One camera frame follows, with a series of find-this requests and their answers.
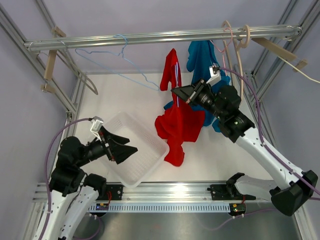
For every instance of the wooden hanger left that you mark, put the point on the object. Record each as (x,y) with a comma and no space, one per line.
(64,57)

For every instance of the metal hanging rail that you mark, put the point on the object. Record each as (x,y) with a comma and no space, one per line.
(238,33)

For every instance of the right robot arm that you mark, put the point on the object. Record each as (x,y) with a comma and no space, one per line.
(290,186)

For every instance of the wooden hanger far right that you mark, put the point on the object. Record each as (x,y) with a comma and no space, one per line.
(287,57)

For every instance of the aluminium front rail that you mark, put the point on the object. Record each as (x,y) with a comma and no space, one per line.
(170,192)

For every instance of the blue wire hanger with shirt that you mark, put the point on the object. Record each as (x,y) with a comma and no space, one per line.
(177,80)

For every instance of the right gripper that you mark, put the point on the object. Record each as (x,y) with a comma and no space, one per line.
(190,94)

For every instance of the pink wire hanger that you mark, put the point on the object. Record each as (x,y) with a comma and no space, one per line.
(225,53)

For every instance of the white slotted cable duct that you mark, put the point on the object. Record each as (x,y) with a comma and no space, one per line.
(117,207)

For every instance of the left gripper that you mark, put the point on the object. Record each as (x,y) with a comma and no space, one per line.
(120,152)

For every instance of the blue t shirt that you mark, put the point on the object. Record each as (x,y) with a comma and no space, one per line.
(201,58)

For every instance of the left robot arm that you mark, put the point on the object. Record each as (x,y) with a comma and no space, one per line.
(70,190)

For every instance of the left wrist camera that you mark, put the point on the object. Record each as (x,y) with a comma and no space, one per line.
(96,124)

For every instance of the empty blue wire hanger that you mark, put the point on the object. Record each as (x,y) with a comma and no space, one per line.
(149,84)

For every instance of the red t shirt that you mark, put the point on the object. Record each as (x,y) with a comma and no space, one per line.
(178,124)

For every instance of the wooden hanger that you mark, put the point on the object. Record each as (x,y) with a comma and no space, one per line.
(240,43)
(64,57)
(287,57)

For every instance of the white plastic basket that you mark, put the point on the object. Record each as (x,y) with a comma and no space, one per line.
(151,150)

